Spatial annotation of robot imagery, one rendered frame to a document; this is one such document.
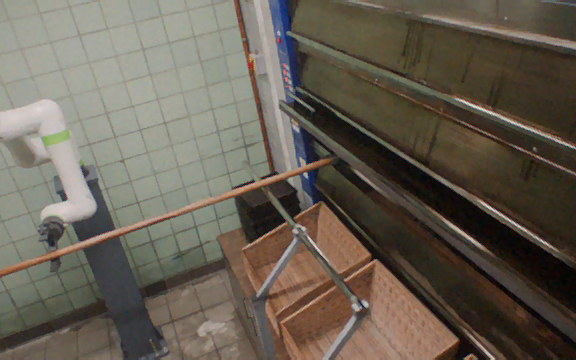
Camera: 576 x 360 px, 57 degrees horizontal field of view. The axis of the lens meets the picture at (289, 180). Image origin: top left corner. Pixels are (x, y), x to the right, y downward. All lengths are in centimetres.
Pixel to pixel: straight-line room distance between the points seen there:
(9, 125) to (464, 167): 174
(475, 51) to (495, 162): 29
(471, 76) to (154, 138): 234
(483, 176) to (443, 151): 18
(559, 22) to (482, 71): 26
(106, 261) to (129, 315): 38
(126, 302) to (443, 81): 225
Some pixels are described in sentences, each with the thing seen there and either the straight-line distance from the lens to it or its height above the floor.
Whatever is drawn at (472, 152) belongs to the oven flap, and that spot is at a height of 156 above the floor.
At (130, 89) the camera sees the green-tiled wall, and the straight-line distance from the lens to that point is 330.
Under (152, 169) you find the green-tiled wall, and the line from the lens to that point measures 347.
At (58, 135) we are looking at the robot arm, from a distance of 241.
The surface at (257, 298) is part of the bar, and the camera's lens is 206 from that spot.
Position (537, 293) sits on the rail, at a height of 143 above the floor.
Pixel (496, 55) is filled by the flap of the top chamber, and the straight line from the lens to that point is 137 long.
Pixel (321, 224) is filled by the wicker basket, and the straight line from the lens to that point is 279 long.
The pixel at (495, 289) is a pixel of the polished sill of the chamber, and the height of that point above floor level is 117.
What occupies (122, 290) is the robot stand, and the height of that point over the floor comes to 52.
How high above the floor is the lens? 224
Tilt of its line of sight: 27 degrees down
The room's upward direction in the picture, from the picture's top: 11 degrees counter-clockwise
